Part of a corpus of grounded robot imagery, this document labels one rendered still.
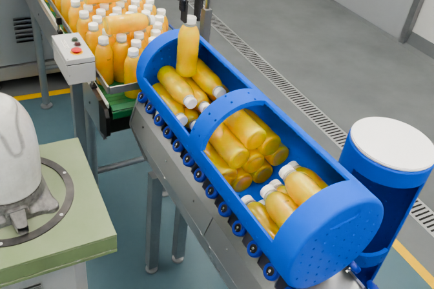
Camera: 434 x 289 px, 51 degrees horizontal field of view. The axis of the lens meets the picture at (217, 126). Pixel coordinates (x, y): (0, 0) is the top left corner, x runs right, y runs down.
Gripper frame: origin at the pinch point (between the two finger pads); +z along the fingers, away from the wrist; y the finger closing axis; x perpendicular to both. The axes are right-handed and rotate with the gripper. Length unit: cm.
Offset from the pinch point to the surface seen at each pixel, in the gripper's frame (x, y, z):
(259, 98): -34.7, 4.2, 11.7
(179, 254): 5, 5, 128
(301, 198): -65, -3, 18
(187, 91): -10.3, -4.9, 22.1
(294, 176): -60, -2, 17
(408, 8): 159, 332, 105
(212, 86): -10.8, 3.9, 21.8
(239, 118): -35.2, -1.7, 16.6
